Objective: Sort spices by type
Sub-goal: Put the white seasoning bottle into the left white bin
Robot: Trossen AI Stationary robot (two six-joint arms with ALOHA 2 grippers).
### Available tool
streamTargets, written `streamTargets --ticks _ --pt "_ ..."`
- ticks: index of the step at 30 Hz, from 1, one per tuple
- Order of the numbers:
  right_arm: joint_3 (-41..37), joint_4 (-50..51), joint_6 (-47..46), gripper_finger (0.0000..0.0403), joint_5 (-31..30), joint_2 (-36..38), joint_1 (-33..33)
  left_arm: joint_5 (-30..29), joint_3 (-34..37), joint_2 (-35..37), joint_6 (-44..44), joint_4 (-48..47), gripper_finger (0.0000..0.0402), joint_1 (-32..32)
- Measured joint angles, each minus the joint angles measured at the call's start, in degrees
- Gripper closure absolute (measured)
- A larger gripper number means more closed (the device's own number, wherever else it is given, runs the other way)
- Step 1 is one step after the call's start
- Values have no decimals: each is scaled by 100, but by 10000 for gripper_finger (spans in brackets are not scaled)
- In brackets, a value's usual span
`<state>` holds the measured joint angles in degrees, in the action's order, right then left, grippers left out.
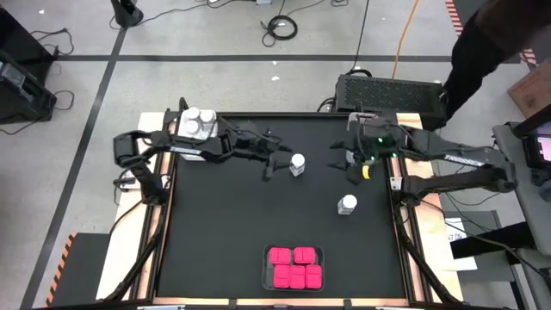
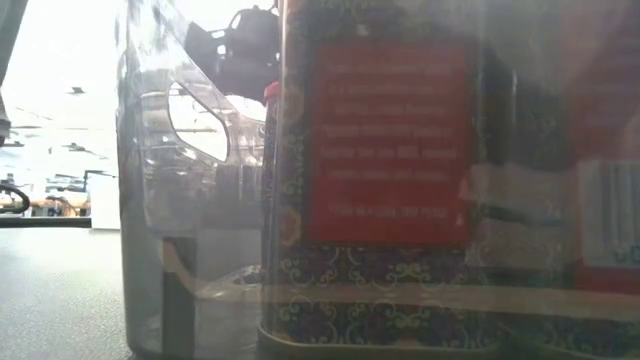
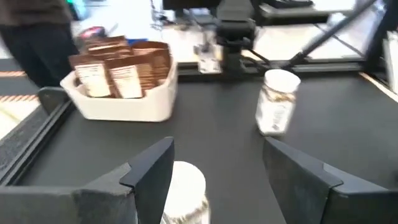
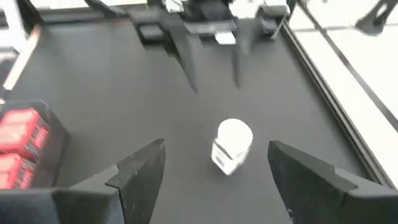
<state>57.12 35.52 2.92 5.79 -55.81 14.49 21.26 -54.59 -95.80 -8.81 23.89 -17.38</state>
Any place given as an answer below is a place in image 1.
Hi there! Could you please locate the black perforated computer case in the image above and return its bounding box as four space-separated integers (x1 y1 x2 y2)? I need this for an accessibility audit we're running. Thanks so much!
334 73 449 139

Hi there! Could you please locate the pink block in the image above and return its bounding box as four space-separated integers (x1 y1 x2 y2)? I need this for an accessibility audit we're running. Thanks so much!
269 246 293 265

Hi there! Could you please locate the black floor cable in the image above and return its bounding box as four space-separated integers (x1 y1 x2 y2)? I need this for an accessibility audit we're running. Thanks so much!
0 89 77 135
29 28 75 57

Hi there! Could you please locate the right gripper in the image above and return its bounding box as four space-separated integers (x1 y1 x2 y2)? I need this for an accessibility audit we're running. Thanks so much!
327 117 405 171

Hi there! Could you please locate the black equipment case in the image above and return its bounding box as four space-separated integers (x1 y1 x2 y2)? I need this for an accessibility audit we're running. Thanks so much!
0 49 59 126
0 6 59 83

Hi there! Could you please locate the black stand base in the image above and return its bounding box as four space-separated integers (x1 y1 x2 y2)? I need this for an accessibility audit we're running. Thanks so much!
109 0 145 28

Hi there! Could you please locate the black stand cable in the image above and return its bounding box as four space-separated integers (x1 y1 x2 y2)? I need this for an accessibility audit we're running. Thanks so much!
141 0 219 22

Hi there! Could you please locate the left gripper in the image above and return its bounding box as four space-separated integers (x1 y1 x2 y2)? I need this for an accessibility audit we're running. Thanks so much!
223 126 294 183

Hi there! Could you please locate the black hazard-striped floor mat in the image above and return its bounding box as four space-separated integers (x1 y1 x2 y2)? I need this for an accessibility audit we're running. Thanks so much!
444 0 479 35
45 232 112 308
518 47 539 66

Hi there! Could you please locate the person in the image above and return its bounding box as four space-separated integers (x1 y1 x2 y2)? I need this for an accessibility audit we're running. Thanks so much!
441 0 551 133

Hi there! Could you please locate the clear plastic bin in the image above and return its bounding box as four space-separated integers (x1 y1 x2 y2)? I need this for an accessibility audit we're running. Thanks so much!
261 244 325 293

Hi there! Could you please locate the brown cardboard box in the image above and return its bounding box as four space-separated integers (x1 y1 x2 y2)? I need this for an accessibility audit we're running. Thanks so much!
506 59 551 118

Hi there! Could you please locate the black aluminium table frame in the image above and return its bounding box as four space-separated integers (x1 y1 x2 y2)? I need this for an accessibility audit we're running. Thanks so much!
96 97 465 310

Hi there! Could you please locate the white paper sheet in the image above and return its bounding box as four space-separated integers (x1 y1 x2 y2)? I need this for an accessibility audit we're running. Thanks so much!
444 217 480 273

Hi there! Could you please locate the black monitor pink screen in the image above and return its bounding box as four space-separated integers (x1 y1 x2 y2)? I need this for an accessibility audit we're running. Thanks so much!
522 128 551 171

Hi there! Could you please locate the black computer cable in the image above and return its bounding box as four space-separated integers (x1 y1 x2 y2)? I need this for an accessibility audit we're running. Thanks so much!
346 0 371 78

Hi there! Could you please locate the coiled black cable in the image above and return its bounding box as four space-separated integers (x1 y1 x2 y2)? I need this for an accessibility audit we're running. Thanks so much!
259 14 300 48

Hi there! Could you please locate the grey cart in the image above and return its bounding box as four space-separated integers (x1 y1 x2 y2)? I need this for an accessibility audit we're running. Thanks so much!
492 121 551 310

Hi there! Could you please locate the yellow floor cable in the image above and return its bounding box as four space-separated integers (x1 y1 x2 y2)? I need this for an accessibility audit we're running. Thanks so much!
391 0 421 79

